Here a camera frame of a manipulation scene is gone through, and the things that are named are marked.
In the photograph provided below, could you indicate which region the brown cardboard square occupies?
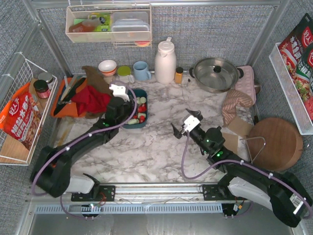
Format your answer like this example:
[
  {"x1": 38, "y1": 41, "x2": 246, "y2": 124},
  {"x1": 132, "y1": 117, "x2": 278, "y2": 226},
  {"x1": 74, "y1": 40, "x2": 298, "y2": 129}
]
[
  {"x1": 228, "y1": 117, "x2": 254, "y2": 138},
  {"x1": 222, "y1": 133, "x2": 238, "y2": 154}
]

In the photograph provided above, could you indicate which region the teal storage basket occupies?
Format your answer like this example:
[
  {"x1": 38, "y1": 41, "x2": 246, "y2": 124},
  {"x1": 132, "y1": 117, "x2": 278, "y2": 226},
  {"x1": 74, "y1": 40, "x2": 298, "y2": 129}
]
[{"x1": 123, "y1": 89, "x2": 148, "y2": 129}]

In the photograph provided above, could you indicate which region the striped pink cloth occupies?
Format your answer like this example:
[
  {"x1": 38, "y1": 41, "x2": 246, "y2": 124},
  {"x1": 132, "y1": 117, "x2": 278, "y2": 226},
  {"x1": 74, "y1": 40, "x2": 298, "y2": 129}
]
[{"x1": 222, "y1": 89, "x2": 254, "y2": 127}]

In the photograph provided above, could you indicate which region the steel pot with lid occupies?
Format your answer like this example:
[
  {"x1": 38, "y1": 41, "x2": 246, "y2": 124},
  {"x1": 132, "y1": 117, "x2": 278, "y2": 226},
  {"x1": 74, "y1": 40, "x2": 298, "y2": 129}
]
[{"x1": 189, "y1": 57, "x2": 244, "y2": 94}]

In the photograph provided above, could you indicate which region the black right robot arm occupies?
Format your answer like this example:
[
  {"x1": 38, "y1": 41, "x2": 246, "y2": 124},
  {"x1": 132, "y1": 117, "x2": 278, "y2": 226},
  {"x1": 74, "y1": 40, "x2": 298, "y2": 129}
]
[{"x1": 173, "y1": 110, "x2": 313, "y2": 228}]

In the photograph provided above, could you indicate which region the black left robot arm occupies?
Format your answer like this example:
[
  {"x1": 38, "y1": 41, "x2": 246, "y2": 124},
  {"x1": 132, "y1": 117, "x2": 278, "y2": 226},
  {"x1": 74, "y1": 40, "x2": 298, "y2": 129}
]
[{"x1": 30, "y1": 97, "x2": 137, "y2": 198}]

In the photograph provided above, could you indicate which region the red coffee capsule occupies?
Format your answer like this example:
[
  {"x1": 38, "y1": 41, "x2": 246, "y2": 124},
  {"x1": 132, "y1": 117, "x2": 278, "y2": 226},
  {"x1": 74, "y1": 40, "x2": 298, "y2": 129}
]
[
  {"x1": 139, "y1": 116, "x2": 146, "y2": 123},
  {"x1": 138, "y1": 104, "x2": 147, "y2": 113}
]

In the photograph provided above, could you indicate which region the right white mesh basket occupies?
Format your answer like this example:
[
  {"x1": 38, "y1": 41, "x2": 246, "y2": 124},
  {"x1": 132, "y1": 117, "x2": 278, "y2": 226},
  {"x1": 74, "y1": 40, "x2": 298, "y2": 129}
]
[{"x1": 268, "y1": 43, "x2": 313, "y2": 136}]

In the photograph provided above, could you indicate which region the red cloth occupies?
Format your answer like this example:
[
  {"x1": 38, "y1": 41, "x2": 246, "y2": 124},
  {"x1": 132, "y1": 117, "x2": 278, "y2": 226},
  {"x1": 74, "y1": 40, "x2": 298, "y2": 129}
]
[{"x1": 71, "y1": 86, "x2": 112, "y2": 115}]

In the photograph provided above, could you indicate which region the clear glass tumbler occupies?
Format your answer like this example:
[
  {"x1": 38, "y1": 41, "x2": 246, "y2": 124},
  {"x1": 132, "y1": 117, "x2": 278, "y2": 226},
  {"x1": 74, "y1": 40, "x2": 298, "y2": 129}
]
[{"x1": 161, "y1": 88, "x2": 169, "y2": 99}]

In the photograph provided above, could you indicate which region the brown cloth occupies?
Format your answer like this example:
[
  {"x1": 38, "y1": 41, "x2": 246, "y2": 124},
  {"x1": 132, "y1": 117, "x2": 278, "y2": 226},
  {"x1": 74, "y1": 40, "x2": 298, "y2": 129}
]
[{"x1": 82, "y1": 66, "x2": 112, "y2": 119}]

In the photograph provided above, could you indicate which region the green lid white cup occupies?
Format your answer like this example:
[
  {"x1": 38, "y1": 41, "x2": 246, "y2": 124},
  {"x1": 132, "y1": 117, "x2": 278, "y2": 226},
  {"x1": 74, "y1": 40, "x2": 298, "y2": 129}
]
[{"x1": 117, "y1": 66, "x2": 135, "y2": 83}]

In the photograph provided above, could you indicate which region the orange spice bottle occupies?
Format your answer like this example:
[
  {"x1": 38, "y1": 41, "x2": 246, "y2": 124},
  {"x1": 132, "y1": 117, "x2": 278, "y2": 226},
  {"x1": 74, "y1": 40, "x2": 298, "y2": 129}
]
[{"x1": 174, "y1": 67, "x2": 183, "y2": 84}]

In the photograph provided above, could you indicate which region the light blue mug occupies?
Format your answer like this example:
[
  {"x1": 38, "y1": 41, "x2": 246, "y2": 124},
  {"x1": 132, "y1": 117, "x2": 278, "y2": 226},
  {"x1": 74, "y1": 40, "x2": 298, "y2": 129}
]
[{"x1": 133, "y1": 61, "x2": 152, "y2": 81}]

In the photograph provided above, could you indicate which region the white orange striped bowl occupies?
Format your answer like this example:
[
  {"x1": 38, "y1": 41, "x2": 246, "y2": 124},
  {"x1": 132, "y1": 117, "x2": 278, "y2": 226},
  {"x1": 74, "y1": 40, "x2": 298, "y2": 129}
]
[{"x1": 98, "y1": 60, "x2": 117, "y2": 76}]

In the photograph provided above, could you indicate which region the orange tray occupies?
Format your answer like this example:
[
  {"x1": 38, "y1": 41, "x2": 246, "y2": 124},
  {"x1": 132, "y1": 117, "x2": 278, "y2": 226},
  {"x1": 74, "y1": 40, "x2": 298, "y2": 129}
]
[{"x1": 50, "y1": 76, "x2": 87, "y2": 118}]

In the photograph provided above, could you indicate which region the black knife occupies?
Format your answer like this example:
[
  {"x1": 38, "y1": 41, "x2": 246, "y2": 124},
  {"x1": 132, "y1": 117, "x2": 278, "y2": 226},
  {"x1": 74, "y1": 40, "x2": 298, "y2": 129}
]
[{"x1": 53, "y1": 77, "x2": 86, "y2": 117}]

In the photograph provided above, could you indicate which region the pink egg tray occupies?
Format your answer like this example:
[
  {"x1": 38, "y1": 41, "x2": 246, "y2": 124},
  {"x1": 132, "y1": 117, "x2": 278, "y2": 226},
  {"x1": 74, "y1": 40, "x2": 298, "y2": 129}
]
[{"x1": 235, "y1": 66, "x2": 256, "y2": 104}]

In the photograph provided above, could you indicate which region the white thermos jug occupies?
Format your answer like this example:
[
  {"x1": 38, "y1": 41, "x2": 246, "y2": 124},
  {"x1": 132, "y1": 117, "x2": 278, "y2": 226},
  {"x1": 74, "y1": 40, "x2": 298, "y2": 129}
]
[{"x1": 155, "y1": 37, "x2": 177, "y2": 84}]

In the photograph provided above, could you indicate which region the round wooden cutting board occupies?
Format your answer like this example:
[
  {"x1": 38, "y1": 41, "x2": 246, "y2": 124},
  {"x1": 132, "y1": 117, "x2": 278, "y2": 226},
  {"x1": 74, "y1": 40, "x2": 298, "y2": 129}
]
[{"x1": 248, "y1": 117, "x2": 303, "y2": 171}]

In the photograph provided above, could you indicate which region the dark lid jar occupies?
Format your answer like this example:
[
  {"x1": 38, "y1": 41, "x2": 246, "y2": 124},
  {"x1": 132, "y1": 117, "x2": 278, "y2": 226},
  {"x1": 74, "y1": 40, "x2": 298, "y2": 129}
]
[{"x1": 33, "y1": 80, "x2": 50, "y2": 99}]

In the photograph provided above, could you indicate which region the green snack packet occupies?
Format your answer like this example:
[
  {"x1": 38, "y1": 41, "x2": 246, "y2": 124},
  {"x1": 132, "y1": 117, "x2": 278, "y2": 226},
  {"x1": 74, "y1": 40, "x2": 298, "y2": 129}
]
[{"x1": 88, "y1": 13, "x2": 112, "y2": 32}]

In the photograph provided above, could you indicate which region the clear plastic food container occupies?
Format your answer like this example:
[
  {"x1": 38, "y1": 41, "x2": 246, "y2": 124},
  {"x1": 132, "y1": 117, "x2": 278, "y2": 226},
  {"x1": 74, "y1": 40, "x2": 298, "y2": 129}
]
[{"x1": 111, "y1": 11, "x2": 150, "y2": 42}]

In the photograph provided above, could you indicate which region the orange seasoning bag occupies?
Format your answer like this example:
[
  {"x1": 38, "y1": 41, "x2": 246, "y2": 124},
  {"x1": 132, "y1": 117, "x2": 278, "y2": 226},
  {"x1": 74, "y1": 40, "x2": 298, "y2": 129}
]
[{"x1": 0, "y1": 83, "x2": 41, "y2": 150}]

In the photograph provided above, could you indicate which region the red seasoning packet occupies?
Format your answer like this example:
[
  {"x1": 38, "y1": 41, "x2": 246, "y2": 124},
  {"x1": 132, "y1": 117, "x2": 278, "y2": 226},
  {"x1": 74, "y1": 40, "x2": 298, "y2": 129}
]
[{"x1": 278, "y1": 13, "x2": 313, "y2": 119}]

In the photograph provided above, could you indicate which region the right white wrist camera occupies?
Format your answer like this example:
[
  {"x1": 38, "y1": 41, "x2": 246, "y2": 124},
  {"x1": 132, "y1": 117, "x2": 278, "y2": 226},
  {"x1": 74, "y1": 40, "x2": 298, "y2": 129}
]
[{"x1": 182, "y1": 115, "x2": 200, "y2": 134}]

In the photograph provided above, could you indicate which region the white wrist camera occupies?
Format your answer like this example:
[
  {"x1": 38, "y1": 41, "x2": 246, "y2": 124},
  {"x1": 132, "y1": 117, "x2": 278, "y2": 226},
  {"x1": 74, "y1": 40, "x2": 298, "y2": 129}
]
[
  {"x1": 109, "y1": 84, "x2": 130, "y2": 102},
  {"x1": 182, "y1": 115, "x2": 200, "y2": 134}
]

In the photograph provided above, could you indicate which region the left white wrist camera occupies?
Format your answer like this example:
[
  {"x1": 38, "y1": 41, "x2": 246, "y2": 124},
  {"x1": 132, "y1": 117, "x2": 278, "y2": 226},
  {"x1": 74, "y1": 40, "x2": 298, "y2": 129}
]
[{"x1": 109, "y1": 84, "x2": 130, "y2": 102}]

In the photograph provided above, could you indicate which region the metal wire trivet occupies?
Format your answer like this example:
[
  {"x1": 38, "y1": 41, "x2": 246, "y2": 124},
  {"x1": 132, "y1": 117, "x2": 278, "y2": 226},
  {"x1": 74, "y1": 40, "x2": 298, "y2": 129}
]
[{"x1": 244, "y1": 136, "x2": 266, "y2": 163}]

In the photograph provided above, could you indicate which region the aluminium front rail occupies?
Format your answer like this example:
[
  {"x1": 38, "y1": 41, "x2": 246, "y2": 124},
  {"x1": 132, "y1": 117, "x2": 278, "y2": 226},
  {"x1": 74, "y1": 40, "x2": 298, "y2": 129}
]
[{"x1": 24, "y1": 182, "x2": 298, "y2": 204}]

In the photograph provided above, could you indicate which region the white wall basket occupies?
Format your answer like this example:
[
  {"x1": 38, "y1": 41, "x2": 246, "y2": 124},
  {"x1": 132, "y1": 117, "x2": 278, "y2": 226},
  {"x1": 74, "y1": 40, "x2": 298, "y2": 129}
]
[{"x1": 66, "y1": 4, "x2": 152, "y2": 47}]

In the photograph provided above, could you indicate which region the left white wire basket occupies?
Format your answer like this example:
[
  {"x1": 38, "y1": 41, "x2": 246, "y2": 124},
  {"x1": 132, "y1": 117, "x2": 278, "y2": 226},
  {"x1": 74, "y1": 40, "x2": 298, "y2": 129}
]
[{"x1": 0, "y1": 52, "x2": 58, "y2": 165}]

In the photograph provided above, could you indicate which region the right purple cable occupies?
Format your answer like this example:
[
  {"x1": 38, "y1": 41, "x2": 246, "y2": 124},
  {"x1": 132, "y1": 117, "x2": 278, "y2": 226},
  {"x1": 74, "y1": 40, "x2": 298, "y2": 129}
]
[{"x1": 181, "y1": 132, "x2": 313, "y2": 219}]

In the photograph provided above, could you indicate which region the purple cable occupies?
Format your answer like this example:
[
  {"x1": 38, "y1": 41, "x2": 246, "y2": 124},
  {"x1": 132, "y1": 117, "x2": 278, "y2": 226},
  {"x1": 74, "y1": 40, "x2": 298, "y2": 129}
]
[
  {"x1": 31, "y1": 80, "x2": 137, "y2": 219},
  {"x1": 181, "y1": 132, "x2": 313, "y2": 219}
]

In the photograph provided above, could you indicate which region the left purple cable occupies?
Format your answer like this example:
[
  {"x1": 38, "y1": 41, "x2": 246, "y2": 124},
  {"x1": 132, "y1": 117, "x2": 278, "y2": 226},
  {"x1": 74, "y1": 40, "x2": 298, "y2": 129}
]
[{"x1": 31, "y1": 80, "x2": 137, "y2": 219}]

